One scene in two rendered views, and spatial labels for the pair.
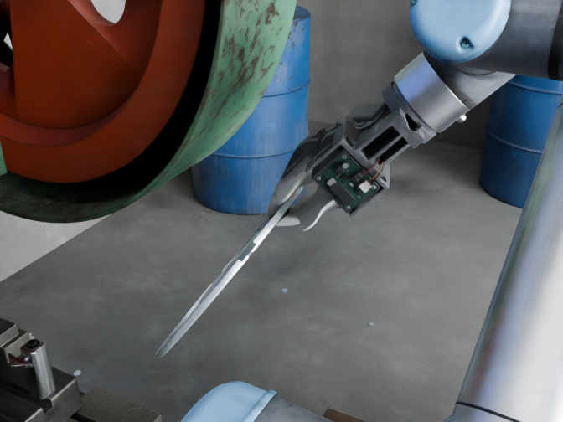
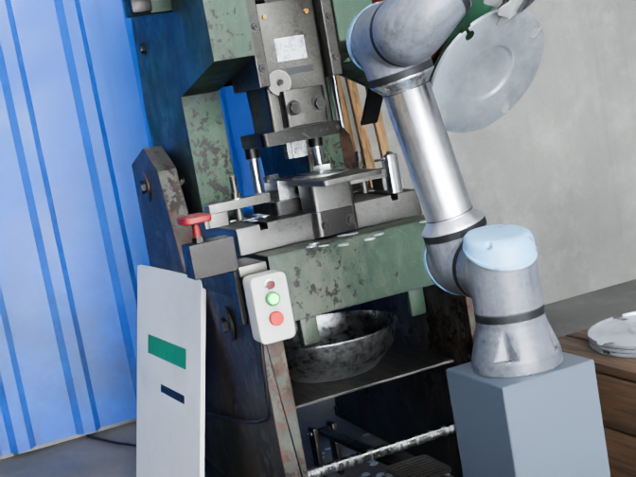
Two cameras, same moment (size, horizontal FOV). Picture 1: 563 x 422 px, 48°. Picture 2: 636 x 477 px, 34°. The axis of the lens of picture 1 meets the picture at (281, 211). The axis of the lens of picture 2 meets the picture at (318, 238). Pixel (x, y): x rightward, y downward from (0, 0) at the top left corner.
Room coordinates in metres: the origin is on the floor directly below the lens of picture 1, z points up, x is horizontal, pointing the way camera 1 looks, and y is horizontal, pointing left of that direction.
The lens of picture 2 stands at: (-1.22, -1.04, 0.95)
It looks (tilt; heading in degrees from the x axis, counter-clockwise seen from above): 8 degrees down; 41
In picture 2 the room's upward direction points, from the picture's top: 10 degrees counter-clockwise
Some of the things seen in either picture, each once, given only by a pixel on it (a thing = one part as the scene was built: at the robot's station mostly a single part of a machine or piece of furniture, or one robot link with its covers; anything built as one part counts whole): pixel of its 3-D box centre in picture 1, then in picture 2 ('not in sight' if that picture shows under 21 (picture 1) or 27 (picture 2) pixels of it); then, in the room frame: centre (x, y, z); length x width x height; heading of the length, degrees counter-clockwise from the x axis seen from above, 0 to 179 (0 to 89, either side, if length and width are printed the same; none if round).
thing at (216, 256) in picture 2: not in sight; (215, 281); (0.23, 0.49, 0.62); 0.10 x 0.06 x 0.20; 153
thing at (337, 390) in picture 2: not in sight; (332, 369); (0.62, 0.56, 0.31); 0.43 x 0.42 x 0.01; 153
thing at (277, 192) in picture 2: not in sight; (301, 184); (0.61, 0.55, 0.76); 0.15 x 0.09 x 0.05; 153
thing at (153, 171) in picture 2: not in sight; (200, 331); (0.44, 0.80, 0.45); 0.92 x 0.12 x 0.90; 63
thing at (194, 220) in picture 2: not in sight; (197, 233); (0.21, 0.50, 0.72); 0.07 x 0.06 x 0.08; 63
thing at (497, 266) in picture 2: not in sight; (501, 268); (0.28, -0.14, 0.62); 0.13 x 0.12 x 0.14; 58
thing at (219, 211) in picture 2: not in sight; (233, 199); (0.46, 0.63, 0.76); 0.17 x 0.06 x 0.10; 153
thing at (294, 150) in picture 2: not in sight; (295, 149); (0.61, 0.54, 0.84); 0.05 x 0.03 x 0.04; 153
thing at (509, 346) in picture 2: not in sight; (513, 335); (0.27, -0.15, 0.50); 0.15 x 0.15 x 0.10
